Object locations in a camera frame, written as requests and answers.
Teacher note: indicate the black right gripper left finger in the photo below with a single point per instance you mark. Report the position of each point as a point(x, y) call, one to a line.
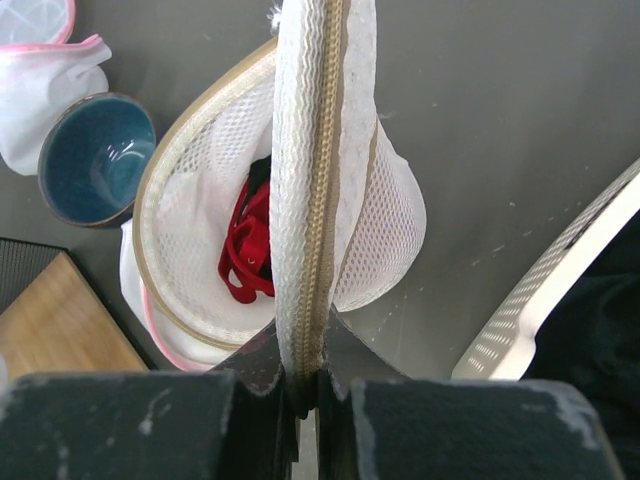
point(232, 422)

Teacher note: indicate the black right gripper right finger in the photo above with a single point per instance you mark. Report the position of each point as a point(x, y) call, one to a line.
point(373, 422)

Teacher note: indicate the white mesh laundry bag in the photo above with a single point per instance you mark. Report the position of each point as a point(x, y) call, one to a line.
point(346, 214)

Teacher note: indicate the white plastic laundry basket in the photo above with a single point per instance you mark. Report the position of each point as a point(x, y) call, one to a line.
point(505, 346)

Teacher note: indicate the red bra in bag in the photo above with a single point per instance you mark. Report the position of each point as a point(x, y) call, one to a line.
point(245, 261)

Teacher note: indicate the pink-trimmed mesh laundry bag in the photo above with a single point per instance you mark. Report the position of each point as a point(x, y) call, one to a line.
point(42, 74)

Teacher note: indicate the wooden tiered stand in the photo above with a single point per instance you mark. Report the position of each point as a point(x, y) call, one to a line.
point(51, 318)

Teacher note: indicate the black clothing in basket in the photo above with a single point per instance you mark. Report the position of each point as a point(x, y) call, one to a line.
point(591, 341)

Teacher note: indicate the blue bowl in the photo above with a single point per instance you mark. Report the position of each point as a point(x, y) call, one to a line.
point(93, 158)

